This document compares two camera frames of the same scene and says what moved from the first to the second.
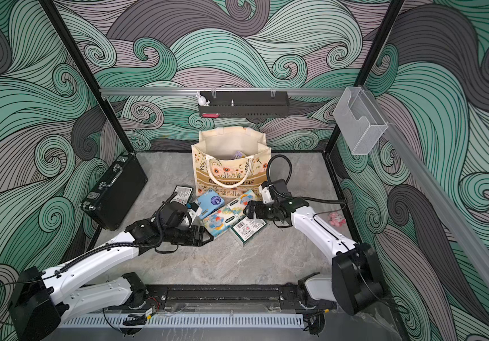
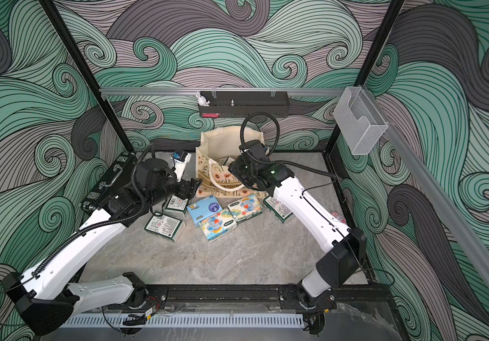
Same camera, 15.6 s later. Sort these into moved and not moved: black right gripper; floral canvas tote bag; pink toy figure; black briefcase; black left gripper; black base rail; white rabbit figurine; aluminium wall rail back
Moved: black left gripper; black right gripper
Not moved: pink toy figure; white rabbit figurine; aluminium wall rail back; floral canvas tote bag; black briefcase; black base rail
